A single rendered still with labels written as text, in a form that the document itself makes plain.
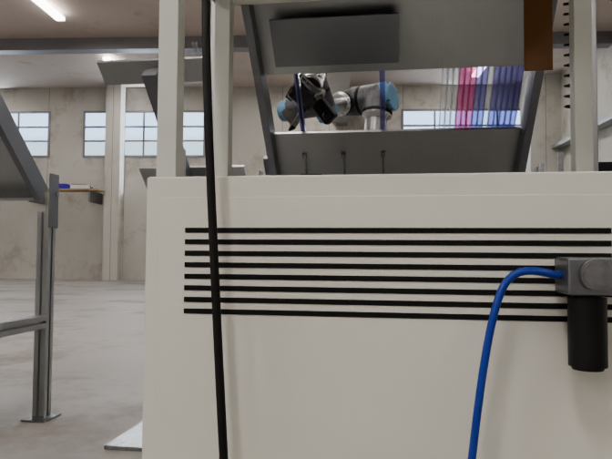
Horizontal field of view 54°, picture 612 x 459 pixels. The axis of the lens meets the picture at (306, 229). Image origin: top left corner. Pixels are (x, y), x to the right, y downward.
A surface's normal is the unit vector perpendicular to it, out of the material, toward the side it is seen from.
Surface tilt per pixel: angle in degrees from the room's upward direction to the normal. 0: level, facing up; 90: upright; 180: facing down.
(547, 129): 90
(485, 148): 135
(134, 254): 90
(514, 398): 90
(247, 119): 90
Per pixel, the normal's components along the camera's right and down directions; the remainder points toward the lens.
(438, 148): -0.11, 0.68
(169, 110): -0.14, -0.04
